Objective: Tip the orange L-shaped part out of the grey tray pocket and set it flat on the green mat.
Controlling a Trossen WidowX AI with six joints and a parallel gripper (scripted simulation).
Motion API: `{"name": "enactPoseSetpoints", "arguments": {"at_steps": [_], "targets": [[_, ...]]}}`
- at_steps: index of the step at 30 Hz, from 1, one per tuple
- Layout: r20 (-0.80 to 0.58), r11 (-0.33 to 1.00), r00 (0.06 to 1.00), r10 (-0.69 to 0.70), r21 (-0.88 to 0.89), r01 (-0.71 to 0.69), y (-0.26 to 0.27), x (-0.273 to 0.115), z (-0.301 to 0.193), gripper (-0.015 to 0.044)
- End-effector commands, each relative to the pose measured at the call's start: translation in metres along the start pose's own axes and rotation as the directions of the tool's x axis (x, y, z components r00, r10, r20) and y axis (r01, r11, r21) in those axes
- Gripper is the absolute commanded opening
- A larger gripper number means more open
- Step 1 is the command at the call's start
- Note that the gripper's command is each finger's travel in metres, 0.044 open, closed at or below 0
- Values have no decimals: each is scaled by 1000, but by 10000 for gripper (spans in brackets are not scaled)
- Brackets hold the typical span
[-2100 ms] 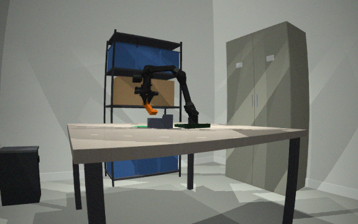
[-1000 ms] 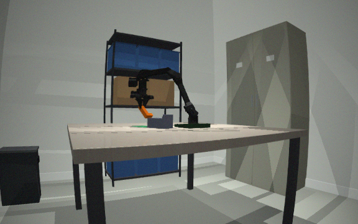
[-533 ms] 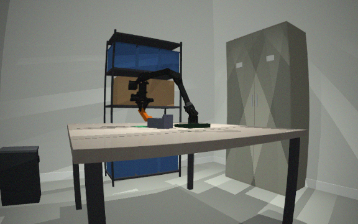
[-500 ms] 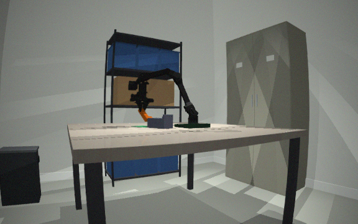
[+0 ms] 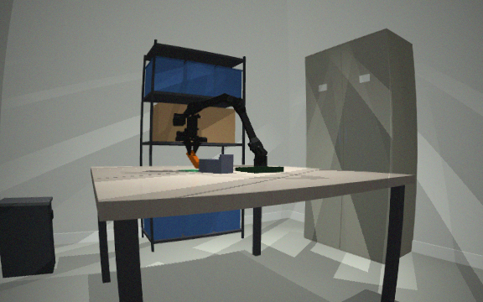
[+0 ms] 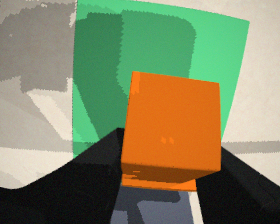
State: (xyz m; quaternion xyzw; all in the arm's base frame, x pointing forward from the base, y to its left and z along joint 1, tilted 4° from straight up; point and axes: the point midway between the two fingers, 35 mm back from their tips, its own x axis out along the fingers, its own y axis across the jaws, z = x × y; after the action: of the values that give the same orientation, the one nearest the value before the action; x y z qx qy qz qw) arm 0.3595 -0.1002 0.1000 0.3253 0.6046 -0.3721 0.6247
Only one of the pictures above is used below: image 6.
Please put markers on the orange block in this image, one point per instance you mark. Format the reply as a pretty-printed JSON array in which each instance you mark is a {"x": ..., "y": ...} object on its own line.
[{"x": 172, "y": 133}]

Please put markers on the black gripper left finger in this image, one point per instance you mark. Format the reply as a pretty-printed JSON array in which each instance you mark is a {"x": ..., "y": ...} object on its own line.
[{"x": 83, "y": 191}]

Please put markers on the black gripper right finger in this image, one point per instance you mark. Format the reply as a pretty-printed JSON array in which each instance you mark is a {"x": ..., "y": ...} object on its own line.
[{"x": 237, "y": 194}]

